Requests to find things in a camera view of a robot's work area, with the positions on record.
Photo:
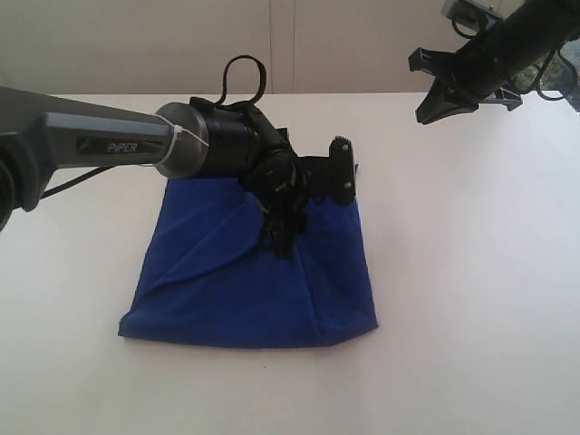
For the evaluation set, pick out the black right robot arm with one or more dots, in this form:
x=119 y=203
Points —
x=567 y=31

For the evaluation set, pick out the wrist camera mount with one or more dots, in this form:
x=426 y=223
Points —
x=467 y=11
x=330 y=177

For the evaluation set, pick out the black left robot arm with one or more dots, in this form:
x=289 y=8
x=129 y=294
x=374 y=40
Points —
x=41 y=134

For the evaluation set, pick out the blue towel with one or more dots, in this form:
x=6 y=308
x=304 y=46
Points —
x=206 y=280

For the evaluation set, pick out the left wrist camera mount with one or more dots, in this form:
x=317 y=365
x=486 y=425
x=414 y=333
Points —
x=330 y=177

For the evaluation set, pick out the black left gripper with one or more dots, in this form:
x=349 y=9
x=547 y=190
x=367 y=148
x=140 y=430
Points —
x=278 y=178

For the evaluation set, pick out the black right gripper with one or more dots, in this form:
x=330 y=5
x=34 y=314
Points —
x=484 y=66

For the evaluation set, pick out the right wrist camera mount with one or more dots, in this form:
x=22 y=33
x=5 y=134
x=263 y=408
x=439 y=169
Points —
x=467 y=11

